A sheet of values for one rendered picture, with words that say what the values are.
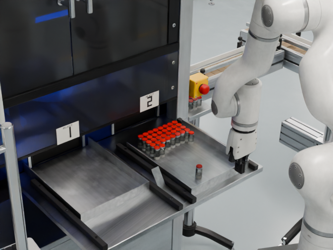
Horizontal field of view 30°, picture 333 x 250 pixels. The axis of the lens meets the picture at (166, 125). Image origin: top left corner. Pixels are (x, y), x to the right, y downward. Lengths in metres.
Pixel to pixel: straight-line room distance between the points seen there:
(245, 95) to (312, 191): 0.48
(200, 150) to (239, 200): 1.25
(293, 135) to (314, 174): 1.57
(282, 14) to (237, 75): 0.36
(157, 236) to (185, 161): 0.57
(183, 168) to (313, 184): 0.70
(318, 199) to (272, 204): 1.91
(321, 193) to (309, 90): 0.25
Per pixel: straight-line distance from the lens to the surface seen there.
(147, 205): 1.95
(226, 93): 1.82
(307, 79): 1.54
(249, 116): 1.92
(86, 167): 2.11
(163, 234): 2.64
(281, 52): 2.87
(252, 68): 1.80
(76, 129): 2.05
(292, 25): 1.52
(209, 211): 3.33
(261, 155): 3.81
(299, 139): 3.05
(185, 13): 2.18
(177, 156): 2.16
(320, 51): 1.55
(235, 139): 1.96
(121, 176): 2.06
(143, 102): 2.19
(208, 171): 2.10
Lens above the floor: 2.09
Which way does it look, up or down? 31 degrees down
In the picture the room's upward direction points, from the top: 2 degrees clockwise
